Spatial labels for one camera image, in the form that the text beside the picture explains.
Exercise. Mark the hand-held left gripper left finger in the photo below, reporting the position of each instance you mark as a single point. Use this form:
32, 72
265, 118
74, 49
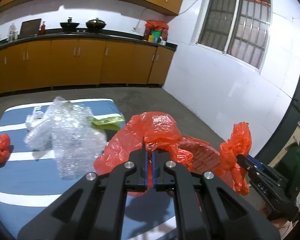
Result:
146, 172

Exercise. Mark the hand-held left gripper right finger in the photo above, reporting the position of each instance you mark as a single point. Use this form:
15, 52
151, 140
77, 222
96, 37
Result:
153, 172

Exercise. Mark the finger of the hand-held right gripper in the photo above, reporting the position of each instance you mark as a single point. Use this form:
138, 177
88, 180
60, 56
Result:
258, 163
247, 167

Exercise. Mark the twisted red plastic bag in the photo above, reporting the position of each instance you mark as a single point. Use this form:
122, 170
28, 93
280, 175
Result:
240, 140

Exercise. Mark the large red plastic bag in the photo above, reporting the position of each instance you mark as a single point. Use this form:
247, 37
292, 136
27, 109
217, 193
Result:
140, 132

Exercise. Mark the red lined plastic basket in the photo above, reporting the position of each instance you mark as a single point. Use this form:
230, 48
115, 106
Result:
202, 152

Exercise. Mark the yellow-green packet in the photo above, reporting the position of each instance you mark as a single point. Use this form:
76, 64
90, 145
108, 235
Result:
107, 122

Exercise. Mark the clear bubble wrap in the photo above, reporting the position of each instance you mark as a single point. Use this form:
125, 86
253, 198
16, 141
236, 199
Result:
65, 135

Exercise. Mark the large white plastic bag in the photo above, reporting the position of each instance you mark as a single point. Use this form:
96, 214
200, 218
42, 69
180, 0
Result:
33, 122

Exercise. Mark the small knotted red plastic bag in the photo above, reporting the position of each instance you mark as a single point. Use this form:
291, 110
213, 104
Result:
0, 150

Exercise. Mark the person's right hand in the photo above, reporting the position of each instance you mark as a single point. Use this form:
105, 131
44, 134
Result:
285, 223

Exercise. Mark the blue striped music-note cloth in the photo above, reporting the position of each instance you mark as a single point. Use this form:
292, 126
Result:
27, 192

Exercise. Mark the wooden lower cabinets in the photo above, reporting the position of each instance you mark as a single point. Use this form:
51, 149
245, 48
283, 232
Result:
90, 65

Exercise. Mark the white cup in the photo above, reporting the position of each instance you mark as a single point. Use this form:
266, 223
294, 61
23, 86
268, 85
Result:
163, 42

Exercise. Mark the green box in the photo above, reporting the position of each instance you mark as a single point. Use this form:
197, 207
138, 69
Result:
156, 36

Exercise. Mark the barred window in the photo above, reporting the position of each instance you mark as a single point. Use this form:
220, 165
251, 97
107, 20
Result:
235, 27

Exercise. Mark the dark red jar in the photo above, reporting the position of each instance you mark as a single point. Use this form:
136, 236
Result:
148, 34

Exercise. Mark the black countertop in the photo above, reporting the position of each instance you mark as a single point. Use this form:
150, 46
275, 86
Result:
115, 38

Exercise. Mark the red bag over jars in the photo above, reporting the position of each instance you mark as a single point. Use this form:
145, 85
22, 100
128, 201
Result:
156, 25

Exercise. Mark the black wok with lid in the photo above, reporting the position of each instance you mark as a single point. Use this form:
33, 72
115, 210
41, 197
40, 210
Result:
96, 24

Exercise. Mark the black wok with knob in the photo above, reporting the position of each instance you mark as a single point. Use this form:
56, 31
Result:
69, 25

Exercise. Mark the red bottle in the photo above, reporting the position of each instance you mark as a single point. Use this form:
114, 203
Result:
42, 28

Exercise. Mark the dark brown board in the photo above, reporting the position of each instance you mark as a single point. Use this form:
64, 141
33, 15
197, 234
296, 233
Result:
30, 27

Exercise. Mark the jar under clear bag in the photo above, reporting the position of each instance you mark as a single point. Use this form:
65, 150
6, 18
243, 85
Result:
12, 33

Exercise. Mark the wall socket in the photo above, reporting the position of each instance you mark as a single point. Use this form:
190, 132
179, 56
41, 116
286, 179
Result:
136, 29

